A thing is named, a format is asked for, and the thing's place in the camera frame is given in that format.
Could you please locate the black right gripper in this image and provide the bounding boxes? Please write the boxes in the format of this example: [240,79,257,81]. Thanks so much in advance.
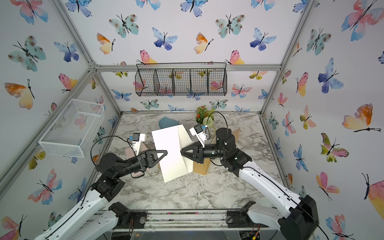
[180,142,229,167]

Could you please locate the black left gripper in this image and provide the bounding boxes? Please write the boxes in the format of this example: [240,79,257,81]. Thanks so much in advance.
[114,151,166,180]

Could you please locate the kraft brown envelope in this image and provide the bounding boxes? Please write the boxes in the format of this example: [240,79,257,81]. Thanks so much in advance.
[193,137,216,176]

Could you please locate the pink envelope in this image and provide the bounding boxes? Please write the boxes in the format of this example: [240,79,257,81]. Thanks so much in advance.
[125,142,148,178]

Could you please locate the cream white envelope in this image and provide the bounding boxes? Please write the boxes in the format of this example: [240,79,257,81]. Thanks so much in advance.
[152,125,193,183]

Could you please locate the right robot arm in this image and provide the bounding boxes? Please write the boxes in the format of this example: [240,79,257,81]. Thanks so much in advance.
[181,125,319,240]

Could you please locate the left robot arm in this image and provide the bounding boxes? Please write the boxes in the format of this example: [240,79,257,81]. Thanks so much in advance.
[37,150,168,240]

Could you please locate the white pot with artificial plant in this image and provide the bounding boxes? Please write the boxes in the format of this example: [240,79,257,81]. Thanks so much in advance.
[195,105,215,129]

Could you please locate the teal plastic dustpan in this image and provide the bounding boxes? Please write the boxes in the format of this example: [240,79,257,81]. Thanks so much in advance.
[159,117,180,129]

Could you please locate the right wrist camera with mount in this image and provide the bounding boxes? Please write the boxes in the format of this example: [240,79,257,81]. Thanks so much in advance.
[190,125,207,148]

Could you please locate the black right camera cable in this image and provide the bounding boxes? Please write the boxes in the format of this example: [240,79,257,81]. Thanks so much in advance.
[205,111,230,133]

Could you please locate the black camera cable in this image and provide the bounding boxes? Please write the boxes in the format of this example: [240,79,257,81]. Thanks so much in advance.
[205,111,230,133]
[89,135,134,167]

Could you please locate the black left camera cable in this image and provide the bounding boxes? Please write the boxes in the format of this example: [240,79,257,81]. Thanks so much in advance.
[89,135,134,167]

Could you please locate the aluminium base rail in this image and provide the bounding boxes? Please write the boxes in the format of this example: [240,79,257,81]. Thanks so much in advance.
[62,209,301,240]

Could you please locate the black wire wall basket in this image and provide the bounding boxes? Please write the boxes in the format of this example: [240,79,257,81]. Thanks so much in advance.
[134,62,228,98]

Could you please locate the white mesh wall basket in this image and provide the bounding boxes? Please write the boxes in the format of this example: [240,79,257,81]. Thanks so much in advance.
[38,99,105,158]

